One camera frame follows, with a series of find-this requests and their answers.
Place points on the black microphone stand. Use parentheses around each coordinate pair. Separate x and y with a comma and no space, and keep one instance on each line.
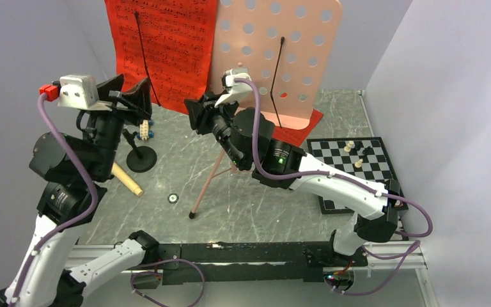
(141,158)

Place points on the cream toy microphone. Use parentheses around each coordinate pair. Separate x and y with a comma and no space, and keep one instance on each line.
(126,180)

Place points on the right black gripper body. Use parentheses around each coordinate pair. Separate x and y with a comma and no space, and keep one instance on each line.
(221,117)

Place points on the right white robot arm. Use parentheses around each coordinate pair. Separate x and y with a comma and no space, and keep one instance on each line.
(235,120)

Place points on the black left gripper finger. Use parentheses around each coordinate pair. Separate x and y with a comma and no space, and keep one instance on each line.
(113,84)
(138,102)

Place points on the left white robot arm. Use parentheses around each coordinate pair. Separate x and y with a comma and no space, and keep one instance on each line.
(74,170)

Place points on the cream chess pawn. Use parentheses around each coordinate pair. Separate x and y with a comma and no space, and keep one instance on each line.
(358,164)

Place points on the red sheet music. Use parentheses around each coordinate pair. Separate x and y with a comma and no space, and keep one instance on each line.
(170,42)
(296,137)

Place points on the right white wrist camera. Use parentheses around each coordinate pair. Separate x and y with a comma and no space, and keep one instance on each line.
(233,90)

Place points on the pink music stand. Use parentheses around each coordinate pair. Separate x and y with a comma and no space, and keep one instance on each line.
(285,45)

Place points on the black chessboard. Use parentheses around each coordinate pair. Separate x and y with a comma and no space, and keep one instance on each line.
(376,167)

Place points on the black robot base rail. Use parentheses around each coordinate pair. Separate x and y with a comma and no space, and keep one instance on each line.
(223,261)

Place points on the black chess piece back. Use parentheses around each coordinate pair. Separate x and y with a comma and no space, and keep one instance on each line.
(362,148)

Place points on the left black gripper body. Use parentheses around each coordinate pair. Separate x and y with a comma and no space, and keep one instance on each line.
(107,125)

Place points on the cream blue toy car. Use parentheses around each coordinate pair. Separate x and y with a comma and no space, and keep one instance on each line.
(145,133)

